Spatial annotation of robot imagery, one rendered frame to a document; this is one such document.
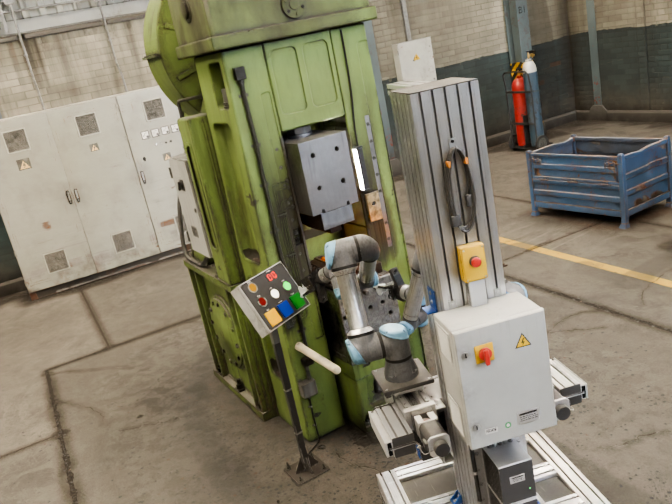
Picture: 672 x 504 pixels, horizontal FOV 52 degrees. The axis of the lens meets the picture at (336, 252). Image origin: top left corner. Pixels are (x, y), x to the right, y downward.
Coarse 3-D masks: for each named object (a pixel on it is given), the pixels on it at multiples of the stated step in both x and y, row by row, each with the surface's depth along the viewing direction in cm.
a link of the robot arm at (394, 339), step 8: (384, 328) 293; (392, 328) 292; (400, 328) 292; (384, 336) 290; (392, 336) 289; (400, 336) 289; (408, 336) 294; (384, 344) 289; (392, 344) 289; (400, 344) 290; (408, 344) 293; (384, 352) 290; (392, 352) 291; (400, 352) 291; (408, 352) 293; (392, 360) 293
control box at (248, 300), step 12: (276, 264) 360; (264, 276) 351; (276, 276) 356; (288, 276) 361; (240, 288) 338; (264, 288) 347; (276, 288) 352; (240, 300) 341; (252, 300) 339; (276, 300) 349; (288, 300) 354; (252, 312) 339; (264, 312) 340; (252, 324) 342; (264, 324) 337; (276, 324) 341; (264, 336) 340
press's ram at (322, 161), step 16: (288, 144) 369; (304, 144) 362; (320, 144) 366; (336, 144) 371; (288, 160) 376; (304, 160) 363; (320, 160) 368; (336, 160) 373; (304, 176) 365; (320, 176) 370; (336, 176) 375; (352, 176) 380; (304, 192) 371; (320, 192) 371; (336, 192) 376; (352, 192) 381; (304, 208) 377; (320, 208) 373; (336, 208) 378
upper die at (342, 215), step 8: (344, 208) 380; (352, 208) 383; (304, 216) 393; (312, 216) 384; (320, 216) 375; (328, 216) 376; (336, 216) 379; (344, 216) 381; (352, 216) 384; (304, 224) 397; (312, 224) 387; (320, 224) 378; (328, 224) 377; (336, 224) 380
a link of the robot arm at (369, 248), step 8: (360, 240) 291; (368, 240) 293; (360, 248) 290; (368, 248) 291; (376, 248) 295; (368, 256) 293; (376, 256) 298; (360, 264) 311; (368, 264) 306; (360, 272) 318; (368, 272) 314; (360, 280) 326; (368, 280) 323; (376, 280) 329; (360, 288) 329
